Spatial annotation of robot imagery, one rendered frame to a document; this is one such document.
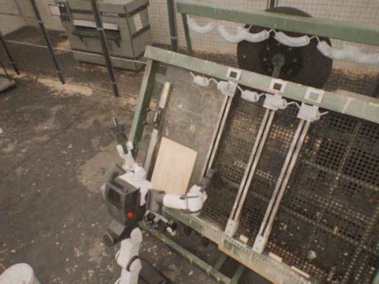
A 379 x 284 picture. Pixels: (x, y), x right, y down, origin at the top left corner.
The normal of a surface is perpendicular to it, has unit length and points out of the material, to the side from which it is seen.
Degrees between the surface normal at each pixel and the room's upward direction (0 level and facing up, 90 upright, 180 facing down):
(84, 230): 0
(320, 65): 90
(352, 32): 90
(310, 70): 90
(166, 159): 58
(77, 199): 0
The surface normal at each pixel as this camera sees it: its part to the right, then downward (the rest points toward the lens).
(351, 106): -0.54, 0.05
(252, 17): -0.60, 0.54
